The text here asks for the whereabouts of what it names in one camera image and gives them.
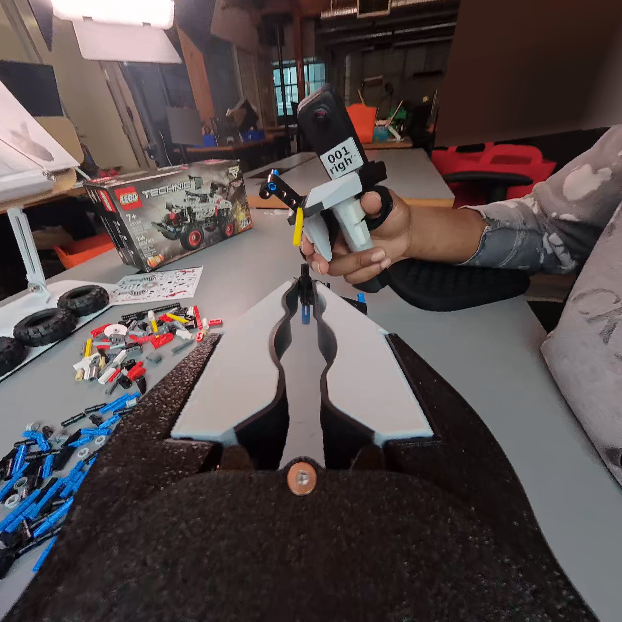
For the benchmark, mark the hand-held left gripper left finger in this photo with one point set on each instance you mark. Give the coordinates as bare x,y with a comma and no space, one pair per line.
233,379

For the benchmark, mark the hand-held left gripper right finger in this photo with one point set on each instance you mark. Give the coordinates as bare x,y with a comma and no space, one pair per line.
374,384

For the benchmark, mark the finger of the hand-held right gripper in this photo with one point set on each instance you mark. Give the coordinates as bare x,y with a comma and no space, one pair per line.
335,193
318,238

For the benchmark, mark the black beam with yellow axle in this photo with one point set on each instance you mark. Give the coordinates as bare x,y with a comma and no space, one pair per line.
283,194

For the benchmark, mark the person's right forearm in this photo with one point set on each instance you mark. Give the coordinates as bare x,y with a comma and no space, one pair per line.
534,228

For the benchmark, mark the grey desk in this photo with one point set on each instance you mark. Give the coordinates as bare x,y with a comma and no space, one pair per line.
486,388

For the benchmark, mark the person's right hand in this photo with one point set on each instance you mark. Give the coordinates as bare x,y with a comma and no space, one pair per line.
418,233

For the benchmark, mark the orange storage bin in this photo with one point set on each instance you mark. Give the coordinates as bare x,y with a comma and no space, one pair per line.
368,121

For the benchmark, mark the grey table with wooden edge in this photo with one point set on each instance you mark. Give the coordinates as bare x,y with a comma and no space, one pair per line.
388,170

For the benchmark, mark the paned window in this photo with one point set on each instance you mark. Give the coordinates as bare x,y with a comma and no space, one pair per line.
290,85

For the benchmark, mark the pile of mixed coloured bricks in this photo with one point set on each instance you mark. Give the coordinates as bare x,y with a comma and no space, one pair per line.
146,340

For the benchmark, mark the printed sticker sheet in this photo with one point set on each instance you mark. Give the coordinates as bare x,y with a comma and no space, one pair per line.
160,284

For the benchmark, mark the red felt bag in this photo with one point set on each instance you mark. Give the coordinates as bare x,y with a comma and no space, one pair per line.
515,163
452,160

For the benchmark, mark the toy truck set box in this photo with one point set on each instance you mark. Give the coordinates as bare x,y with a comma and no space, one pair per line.
170,214

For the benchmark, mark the black office chair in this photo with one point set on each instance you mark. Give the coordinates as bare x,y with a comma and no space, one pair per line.
486,179

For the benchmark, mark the black rubber toy tyre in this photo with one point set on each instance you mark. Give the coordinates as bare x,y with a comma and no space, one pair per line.
44,326
9,354
83,299

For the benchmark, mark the orange plastic crate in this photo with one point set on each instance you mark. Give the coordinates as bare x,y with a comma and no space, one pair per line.
82,250

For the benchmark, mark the pile of blue black pins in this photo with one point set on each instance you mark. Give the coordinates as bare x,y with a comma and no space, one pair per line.
43,486

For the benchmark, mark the person's grey printed sweatshirt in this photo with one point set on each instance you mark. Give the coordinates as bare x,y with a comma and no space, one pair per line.
593,340

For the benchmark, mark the white book stand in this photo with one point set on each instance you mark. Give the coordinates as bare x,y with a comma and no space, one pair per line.
26,252

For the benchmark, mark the studio light panel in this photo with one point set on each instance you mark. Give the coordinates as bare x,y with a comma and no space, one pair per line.
111,12

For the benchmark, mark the small black frame brick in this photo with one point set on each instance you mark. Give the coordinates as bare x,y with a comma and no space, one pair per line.
360,299

